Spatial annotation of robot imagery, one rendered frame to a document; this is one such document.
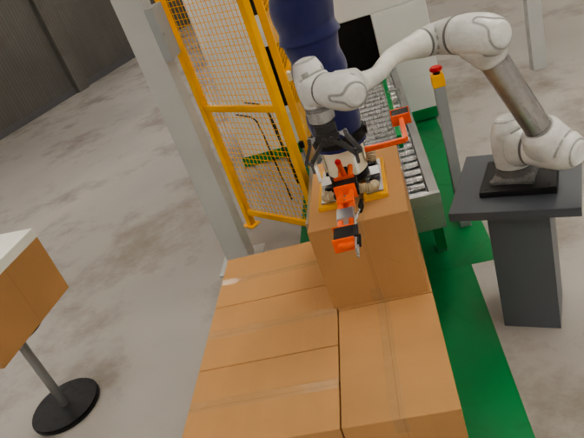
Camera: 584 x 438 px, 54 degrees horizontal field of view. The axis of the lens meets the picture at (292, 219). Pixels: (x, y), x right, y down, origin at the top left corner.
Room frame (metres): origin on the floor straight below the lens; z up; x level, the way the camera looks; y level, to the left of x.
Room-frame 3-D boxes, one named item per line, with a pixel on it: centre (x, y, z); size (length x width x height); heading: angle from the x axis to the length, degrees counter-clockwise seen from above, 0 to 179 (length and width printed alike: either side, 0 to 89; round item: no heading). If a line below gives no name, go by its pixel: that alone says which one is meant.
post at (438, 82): (2.97, -1.02, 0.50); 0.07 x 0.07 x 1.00; 77
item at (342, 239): (1.60, -0.14, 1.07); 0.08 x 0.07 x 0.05; 166
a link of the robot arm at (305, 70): (1.76, -0.21, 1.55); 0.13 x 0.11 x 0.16; 22
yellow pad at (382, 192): (2.15, -0.39, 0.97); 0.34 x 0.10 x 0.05; 166
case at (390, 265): (2.17, -0.31, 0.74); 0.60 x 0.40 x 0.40; 165
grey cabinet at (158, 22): (3.46, 0.32, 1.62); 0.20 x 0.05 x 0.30; 167
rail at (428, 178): (3.59, -0.98, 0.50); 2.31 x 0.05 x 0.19; 167
